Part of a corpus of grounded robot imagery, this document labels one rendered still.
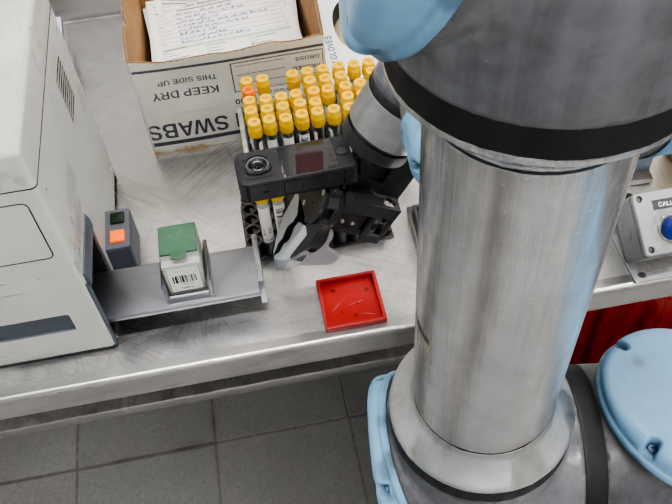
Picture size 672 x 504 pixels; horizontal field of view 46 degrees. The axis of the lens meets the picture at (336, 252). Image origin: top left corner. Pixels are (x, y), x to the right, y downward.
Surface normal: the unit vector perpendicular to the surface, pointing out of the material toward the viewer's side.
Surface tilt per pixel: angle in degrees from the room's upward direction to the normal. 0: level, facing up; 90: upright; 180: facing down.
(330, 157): 1
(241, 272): 0
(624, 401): 8
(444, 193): 91
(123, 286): 0
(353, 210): 90
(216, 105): 91
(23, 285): 90
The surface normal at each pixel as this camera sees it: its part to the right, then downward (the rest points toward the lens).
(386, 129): -0.26, 0.60
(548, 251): 0.11, 0.78
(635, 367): 0.07, -0.69
